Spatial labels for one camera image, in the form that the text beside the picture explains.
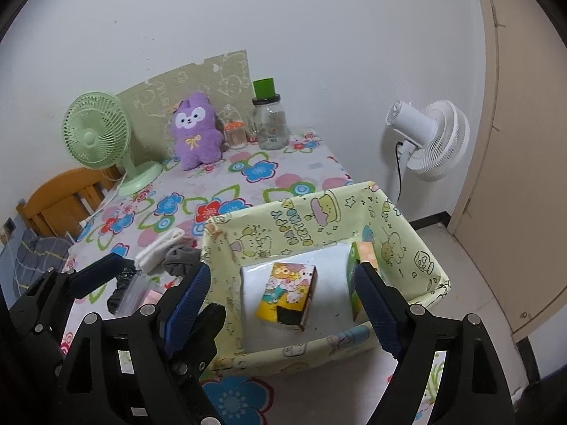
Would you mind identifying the white standing fan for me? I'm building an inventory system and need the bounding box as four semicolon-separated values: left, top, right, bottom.
383;100;470;204

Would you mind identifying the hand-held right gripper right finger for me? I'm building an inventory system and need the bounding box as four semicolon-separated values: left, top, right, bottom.
354;262;517;425

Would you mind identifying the purple plush bunny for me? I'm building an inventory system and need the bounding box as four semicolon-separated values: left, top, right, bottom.
170;92;224;171

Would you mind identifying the green desk fan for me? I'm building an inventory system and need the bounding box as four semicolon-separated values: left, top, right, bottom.
62;92;164;196

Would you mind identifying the orange wooden chair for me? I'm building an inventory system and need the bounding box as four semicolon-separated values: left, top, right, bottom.
17;167;122;242

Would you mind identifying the orange green tissue pack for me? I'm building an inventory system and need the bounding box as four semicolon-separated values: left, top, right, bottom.
346;241;379;323

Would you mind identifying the glass mug jar green lid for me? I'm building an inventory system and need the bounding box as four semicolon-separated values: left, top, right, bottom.
248;78;290;151

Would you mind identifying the black sock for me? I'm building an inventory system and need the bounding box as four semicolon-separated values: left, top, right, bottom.
106;259;142;315

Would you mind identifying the black fan power cable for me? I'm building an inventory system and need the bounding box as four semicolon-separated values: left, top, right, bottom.
395;142;410;202

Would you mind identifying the cotton swab jar orange lid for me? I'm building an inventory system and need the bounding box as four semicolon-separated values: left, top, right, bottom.
223;120;247;151

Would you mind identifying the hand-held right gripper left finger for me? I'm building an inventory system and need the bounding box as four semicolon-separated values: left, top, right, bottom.
57;262;222;425

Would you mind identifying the green patterned wall mat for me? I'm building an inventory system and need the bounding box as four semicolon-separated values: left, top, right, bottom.
116;50;254;160

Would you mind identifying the grey plaid bedding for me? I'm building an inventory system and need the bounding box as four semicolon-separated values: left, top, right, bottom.
0;230;72;302

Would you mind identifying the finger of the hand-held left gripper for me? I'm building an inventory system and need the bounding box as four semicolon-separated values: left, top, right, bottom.
170;303;226;379
11;254;130;346

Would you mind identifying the white sock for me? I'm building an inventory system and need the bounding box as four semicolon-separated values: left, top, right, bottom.
134;227;186;273

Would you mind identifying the yellow-green cartoon storage box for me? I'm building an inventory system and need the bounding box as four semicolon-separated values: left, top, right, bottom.
199;181;451;375

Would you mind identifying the clear bag with pink packet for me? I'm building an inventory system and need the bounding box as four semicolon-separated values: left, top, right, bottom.
117;272;165;317

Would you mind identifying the yellow cartoon tissue pack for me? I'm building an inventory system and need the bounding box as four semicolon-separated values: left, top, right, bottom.
256;262;317;330

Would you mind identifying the white fan power cable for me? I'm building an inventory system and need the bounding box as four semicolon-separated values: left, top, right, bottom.
66;172;129;242

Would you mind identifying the floral tablecloth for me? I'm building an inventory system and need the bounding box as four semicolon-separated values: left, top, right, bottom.
57;132;448;425

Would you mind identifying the grey sock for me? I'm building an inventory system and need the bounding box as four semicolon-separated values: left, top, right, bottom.
162;245;202;279

